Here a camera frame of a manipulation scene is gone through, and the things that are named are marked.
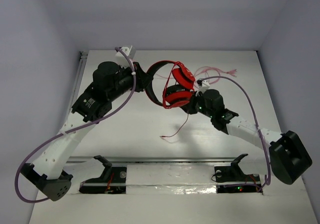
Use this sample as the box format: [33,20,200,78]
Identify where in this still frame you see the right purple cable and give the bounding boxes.
[199,75,272,187]

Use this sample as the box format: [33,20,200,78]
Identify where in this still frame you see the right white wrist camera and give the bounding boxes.
[195,79,211,97]

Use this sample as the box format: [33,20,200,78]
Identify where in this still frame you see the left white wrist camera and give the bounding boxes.
[115,45,136,63]

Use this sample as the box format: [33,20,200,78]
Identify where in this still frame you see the red black headphones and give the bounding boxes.
[145,60,196,109]

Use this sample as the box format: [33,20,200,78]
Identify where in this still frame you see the aluminium rail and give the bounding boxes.
[69,51,88,110]
[67,155,241,164]

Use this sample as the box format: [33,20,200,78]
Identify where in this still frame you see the aluminium rail front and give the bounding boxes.
[67,155,241,164]

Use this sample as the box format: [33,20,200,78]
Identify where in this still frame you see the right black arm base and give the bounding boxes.
[211,154,263,194]

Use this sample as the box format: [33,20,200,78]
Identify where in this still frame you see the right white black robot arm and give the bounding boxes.
[182,89,313,185]

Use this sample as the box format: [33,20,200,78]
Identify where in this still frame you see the pink headphone cable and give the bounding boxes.
[153,66,238,81]

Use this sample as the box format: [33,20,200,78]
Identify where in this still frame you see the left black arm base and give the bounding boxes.
[79,155,127,195]

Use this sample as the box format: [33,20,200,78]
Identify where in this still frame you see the aluminium rail left side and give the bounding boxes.
[69,51,88,110]

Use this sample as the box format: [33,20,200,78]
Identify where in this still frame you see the red headphone cable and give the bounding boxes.
[159,60,197,139]

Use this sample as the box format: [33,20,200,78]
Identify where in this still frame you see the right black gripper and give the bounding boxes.
[178,90,215,119]

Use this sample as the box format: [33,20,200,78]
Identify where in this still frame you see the white foam block with tape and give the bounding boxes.
[125,164,217,195]

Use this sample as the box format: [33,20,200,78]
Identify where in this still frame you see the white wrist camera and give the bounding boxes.
[195,79,211,97]
[115,45,136,63]

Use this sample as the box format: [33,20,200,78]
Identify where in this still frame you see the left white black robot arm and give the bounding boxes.
[14,61,153,204]

